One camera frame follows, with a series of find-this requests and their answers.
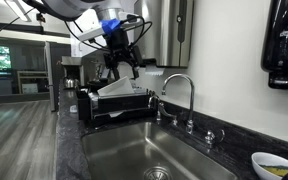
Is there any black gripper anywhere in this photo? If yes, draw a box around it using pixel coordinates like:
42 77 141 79
103 29 144 82

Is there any stainless steel sink basin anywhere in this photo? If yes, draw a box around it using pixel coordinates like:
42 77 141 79
81 121 239 180

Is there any metal sink drain strainer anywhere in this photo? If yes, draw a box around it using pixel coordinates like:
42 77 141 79
143 166 172 180

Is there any white paper towel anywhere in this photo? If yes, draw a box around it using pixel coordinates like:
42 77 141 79
144 65 166 77

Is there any grey coffee maker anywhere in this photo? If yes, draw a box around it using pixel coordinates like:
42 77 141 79
61 55 84 88

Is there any steel paper towel dispenser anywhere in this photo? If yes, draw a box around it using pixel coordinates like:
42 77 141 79
133 0 195 69

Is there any black cutlery holder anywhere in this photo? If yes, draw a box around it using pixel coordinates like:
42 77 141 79
76 87 92 122

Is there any silver kettle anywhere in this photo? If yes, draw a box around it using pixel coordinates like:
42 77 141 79
63 77 80 90

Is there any chrome gooseneck faucet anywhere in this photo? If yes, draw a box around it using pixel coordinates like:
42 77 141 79
161 73 196 135

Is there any white shelf unit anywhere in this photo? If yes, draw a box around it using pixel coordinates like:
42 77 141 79
16 69 50 95

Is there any ceiling light fixture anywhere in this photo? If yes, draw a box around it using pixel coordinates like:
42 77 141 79
3 0 29 22

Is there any black soap dispenser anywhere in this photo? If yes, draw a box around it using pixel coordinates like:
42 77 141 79
261 0 288 90

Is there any white ceramic bowl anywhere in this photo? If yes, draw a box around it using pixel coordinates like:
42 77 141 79
251 151 288 180

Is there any yellow green scrub sponge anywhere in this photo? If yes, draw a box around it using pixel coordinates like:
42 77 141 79
263 164 288 178

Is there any metal wire dish rack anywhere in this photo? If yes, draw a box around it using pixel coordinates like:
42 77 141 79
88 87 158 122

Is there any blue taped wrist mount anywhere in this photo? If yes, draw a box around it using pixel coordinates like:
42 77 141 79
100 18 122 36

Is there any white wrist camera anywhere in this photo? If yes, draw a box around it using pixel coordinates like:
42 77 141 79
77 23 106 43

